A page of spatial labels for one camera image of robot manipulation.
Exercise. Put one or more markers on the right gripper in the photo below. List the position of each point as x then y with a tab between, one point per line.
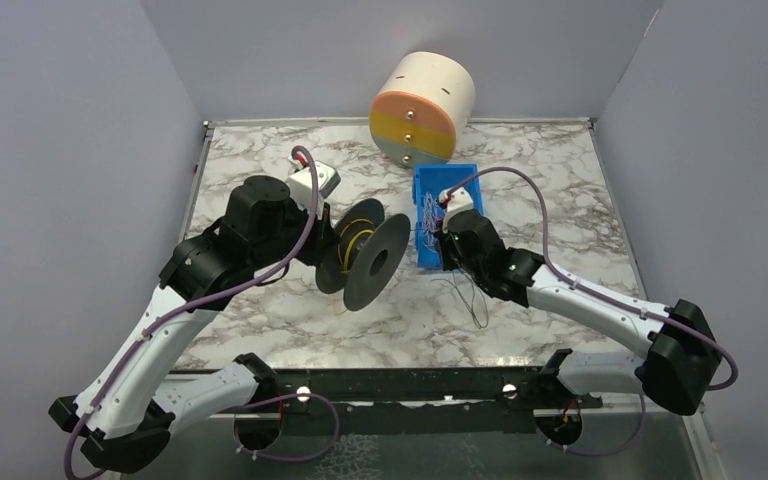
455	242

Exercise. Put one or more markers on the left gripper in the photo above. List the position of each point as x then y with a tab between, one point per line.
321	238

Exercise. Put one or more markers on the black cable spool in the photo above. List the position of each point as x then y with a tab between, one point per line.
369	252

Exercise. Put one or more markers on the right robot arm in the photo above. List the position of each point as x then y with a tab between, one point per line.
670	355

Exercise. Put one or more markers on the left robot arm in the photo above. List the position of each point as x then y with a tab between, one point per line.
125	418

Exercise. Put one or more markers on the blue plastic bin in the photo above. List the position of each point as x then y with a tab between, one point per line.
429	180

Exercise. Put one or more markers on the cream cylindrical drawer container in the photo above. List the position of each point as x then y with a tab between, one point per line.
419	113

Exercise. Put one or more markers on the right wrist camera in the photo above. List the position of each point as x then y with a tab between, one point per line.
453	203

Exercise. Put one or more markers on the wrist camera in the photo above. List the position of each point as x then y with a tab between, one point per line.
309	188
453	203

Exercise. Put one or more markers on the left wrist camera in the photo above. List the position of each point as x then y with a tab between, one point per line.
309	188

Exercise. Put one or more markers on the aluminium frame rail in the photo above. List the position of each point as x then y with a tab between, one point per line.
672	398

